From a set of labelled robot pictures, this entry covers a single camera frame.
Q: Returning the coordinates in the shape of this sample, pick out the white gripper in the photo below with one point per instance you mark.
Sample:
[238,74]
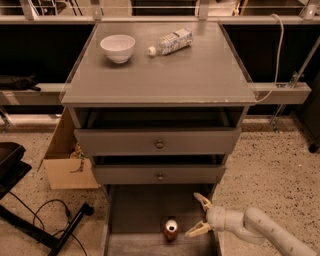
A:
[217,218]

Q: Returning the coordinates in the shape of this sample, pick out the red coke can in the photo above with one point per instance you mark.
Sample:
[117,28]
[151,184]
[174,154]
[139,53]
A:
[170,230]

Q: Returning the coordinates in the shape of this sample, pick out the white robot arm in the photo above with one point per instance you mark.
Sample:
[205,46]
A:
[252,225]

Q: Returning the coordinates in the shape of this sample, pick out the grey bottom drawer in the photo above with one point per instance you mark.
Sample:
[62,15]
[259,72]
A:
[137,214]

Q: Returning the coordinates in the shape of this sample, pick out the grey drawer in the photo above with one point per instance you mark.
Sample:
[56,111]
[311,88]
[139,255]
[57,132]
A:
[137,214]
[99,142]
[159,174]

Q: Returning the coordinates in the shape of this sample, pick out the grey middle drawer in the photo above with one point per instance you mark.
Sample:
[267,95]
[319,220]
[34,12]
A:
[159,174]

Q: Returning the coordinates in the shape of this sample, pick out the grey drawer cabinet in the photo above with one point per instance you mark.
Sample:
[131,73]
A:
[200,87]

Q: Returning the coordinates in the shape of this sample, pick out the grey top drawer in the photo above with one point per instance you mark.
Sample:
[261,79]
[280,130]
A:
[99,142]

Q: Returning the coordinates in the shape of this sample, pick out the brown cardboard box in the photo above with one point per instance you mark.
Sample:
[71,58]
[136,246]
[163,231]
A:
[64,163]

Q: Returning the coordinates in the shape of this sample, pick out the clear plastic water bottle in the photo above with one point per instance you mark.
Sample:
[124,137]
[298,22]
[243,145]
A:
[171,42]

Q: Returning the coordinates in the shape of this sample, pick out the white ceramic bowl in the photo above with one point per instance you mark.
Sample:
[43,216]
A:
[118,48]

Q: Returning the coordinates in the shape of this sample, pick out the grey metal railing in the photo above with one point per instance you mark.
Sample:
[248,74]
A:
[23,11]

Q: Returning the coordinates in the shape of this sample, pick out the black cloth on ledge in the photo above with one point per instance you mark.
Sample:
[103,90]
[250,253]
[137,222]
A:
[11,82]

